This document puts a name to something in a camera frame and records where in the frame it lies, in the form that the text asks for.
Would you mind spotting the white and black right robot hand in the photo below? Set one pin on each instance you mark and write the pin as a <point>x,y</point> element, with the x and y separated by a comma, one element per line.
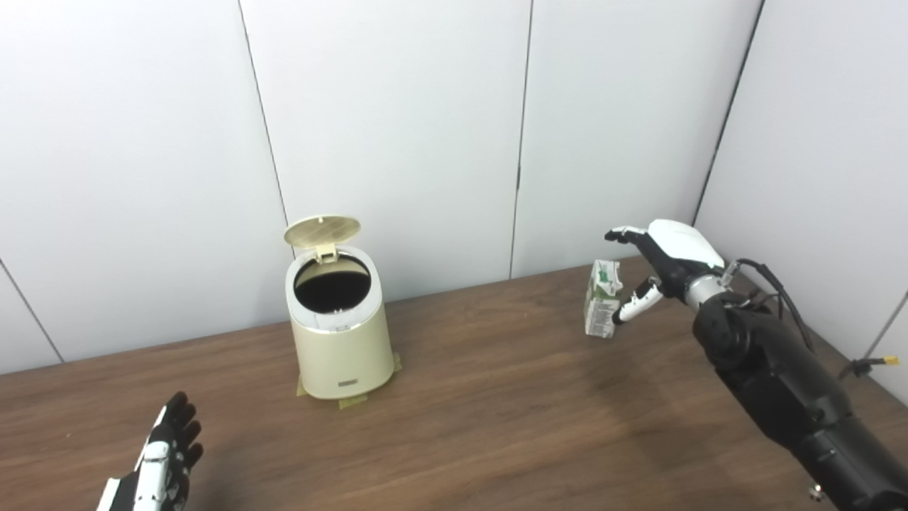
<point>681,245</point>

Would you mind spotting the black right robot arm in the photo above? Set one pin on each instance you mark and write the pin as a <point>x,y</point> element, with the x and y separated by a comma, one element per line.
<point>780,376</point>

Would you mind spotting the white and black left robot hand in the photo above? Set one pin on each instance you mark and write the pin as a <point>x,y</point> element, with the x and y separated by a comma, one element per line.
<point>159,461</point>

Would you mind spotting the cream-colored round bin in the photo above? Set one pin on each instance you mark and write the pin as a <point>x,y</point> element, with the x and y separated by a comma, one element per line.
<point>344,355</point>

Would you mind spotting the cream round bin lid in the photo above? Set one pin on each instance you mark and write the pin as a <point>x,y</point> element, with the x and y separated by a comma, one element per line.
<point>323,231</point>

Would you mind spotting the black connector with yellow tag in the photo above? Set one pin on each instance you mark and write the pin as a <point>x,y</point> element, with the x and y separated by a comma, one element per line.
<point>862,367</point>

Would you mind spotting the green and white milk carton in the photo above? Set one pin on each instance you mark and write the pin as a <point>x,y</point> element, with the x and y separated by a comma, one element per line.
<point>601,301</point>

